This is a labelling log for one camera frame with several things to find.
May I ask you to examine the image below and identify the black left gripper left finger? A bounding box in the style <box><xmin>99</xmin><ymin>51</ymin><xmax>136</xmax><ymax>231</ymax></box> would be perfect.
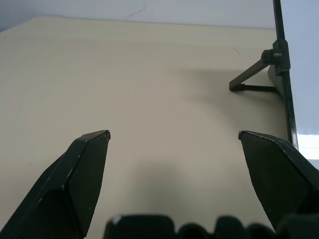
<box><xmin>0</xmin><ymin>129</ymin><xmax>112</xmax><ymax>239</ymax></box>

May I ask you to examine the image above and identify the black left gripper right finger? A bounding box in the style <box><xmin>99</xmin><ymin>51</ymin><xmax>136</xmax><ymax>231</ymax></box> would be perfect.
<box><xmin>238</xmin><ymin>130</ymin><xmax>319</xmax><ymax>234</ymax></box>

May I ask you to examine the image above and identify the black whiteboard stand leg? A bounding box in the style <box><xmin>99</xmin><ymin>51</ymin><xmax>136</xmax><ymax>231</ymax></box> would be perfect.
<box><xmin>229</xmin><ymin>39</ymin><xmax>292</xmax><ymax>101</ymax></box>

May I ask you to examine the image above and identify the whiteboard with black frame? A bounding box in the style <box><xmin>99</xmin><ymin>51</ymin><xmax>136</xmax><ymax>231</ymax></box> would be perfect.
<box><xmin>272</xmin><ymin>0</ymin><xmax>319</xmax><ymax>160</ymax></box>

